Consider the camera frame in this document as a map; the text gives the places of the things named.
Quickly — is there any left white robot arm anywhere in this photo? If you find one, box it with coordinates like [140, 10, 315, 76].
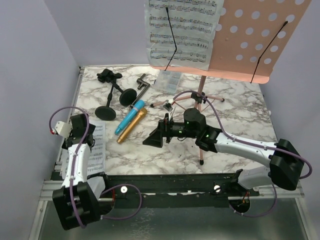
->
[52, 113, 107, 231]

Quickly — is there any dark metal drum key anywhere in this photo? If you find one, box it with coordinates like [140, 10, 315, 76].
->
[130, 73, 151, 109]

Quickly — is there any pink perforated music stand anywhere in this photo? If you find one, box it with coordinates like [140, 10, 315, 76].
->
[148, 0, 313, 166]

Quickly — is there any black round-base mic stand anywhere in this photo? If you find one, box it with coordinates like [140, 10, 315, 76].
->
[112, 82, 137, 107]

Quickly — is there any aluminium extrusion frame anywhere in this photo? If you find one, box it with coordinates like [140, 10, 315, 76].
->
[27, 66, 308, 240]

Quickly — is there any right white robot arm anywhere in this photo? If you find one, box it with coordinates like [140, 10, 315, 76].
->
[142, 108, 304, 191]

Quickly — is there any gold toy microphone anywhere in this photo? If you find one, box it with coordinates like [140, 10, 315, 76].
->
[116, 107, 148, 144]

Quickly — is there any clear plastic compartment box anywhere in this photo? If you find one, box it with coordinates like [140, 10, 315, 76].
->
[153, 70, 183, 95]

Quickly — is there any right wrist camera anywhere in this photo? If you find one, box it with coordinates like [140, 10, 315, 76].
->
[162, 98, 176, 120]

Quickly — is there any black mounting base rail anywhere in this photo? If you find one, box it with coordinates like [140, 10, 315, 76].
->
[88, 173, 246, 209]

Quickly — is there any black mic clip stand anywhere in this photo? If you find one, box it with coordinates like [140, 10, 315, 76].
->
[94, 68, 123, 121]

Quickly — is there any blue toy microphone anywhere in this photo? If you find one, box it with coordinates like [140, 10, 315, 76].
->
[114, 100, 145, 135]

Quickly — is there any sheet music page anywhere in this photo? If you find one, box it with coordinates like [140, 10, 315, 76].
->
[144, 0, 224, 71]
[60, 120, 106, 180]

